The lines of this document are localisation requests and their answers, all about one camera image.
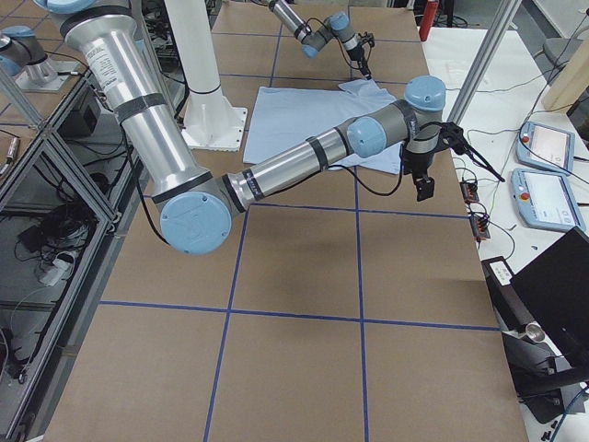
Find blue teach pendant near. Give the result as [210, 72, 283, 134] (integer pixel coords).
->
[510, 169, 586, 232]

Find brown paper table cover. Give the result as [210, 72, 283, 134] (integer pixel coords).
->
[41, 0, 530, 442]

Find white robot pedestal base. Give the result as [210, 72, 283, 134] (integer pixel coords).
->
[165, 0, 248, 152]

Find aluminium frame post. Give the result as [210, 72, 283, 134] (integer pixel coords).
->
[447, 0, 522, 124]

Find blue teach pendant far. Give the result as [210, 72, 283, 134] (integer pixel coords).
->
[516, 122, 575, 175]

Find aluminium frame rack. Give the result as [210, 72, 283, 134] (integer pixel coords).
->
[1, 69, 133, 441]

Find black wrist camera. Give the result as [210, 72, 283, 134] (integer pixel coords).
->
[413, 176, 435, 202]

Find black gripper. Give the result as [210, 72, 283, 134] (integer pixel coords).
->
[347, 32, 374, 80]
[432, 122, 505, 182]

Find red cylinder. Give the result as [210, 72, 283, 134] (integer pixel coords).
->
[419, 0, 439, 42]

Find small circuit board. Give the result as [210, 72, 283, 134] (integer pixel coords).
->
[459, 180, 479, 204]

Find black laptop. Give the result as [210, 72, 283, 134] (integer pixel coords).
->
[511, 227, 588, 366]

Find light blue t-shirt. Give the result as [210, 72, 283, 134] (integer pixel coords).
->
[243, 79, 397, 164]

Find blue teach pendant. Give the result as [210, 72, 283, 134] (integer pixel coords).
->
[516, 122, 575, 175]
[510, 169, 586, 232]

